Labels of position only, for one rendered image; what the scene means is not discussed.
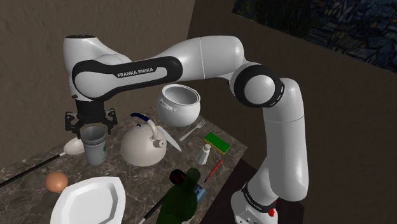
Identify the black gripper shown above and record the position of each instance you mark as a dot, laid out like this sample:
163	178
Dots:
90	112

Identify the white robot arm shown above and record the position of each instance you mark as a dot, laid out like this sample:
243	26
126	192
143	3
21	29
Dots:
217	56

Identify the grey cup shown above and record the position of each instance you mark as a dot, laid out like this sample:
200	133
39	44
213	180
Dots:
94	145

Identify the brown egg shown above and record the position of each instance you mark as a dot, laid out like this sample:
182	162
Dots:
56	181

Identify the white angular plate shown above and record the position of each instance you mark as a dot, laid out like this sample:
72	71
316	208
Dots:
90	201

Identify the white round pot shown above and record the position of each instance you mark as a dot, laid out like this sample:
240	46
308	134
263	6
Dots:
178	110

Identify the white fork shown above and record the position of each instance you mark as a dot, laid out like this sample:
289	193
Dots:
191	131

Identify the black and red round object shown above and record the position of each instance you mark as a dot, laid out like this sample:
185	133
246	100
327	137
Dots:
176	176

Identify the black and white stick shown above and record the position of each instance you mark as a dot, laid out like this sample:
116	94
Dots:
152	211

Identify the white salt shaker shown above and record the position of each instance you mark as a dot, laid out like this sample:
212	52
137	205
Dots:
203	156

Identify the dark green bottle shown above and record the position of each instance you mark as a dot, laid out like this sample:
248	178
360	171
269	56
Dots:
180	201

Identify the green and yellow sponge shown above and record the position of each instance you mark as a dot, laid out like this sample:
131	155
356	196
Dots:
217	142

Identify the blue box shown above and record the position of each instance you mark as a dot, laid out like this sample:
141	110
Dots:
201	190

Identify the red pen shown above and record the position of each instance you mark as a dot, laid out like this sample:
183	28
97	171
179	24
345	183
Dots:
214	170

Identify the dark robot stand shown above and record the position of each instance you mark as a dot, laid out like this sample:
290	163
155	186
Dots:
229	186

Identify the dark blue wall picture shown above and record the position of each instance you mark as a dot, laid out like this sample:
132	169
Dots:
341	24

